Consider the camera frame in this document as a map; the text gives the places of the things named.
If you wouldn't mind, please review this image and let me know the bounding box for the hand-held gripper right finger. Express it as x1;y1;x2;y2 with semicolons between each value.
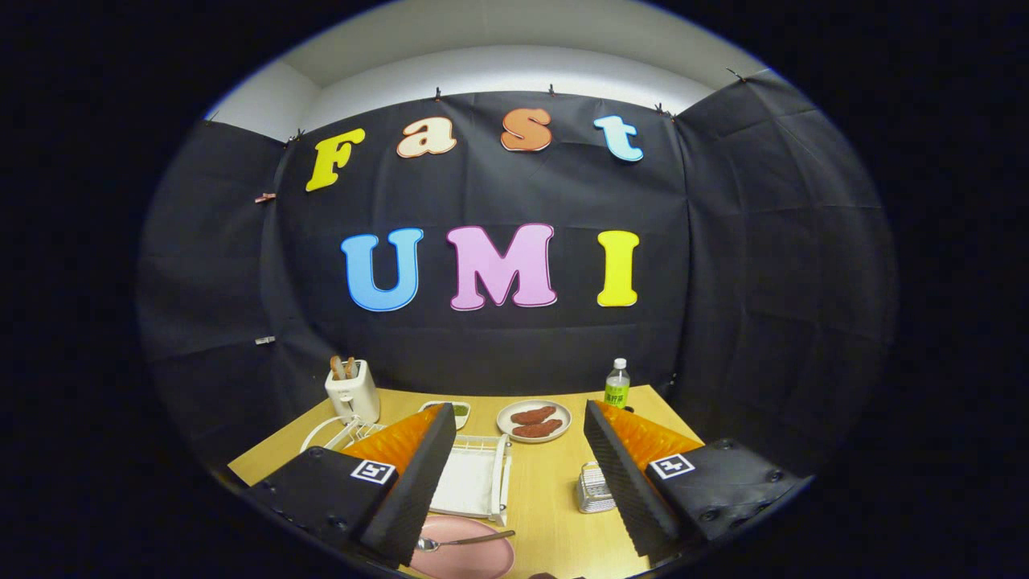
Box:
583;400;813;560

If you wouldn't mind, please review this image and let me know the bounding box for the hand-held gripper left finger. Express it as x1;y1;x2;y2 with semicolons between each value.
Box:
249;402;457;566

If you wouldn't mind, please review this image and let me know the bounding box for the metal wire basket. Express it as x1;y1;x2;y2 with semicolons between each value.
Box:
576;461;618;515

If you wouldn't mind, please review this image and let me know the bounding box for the white wire dish rack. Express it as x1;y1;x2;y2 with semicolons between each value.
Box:
300;415;513;527

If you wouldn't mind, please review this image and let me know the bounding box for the wooden-handled metal spoon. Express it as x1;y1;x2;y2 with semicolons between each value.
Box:
416;529;517;552

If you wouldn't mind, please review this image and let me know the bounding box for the pink plate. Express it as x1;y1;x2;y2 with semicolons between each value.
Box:
408;515;516;579

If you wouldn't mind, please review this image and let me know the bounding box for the white plate with meat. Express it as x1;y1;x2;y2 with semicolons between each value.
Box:
496;400;573;444

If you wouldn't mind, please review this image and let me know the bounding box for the white divided grain tray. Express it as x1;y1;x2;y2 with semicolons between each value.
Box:
418;400;472;431

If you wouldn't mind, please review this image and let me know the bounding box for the green label drink bottle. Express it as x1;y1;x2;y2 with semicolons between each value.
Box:
604;358;631;409

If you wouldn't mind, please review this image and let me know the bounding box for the white toaster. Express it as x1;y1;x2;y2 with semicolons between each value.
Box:
325;359;381;425

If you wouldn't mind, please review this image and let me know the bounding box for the black backdrop cloth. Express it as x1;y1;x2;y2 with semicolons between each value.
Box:
137;68;897;475

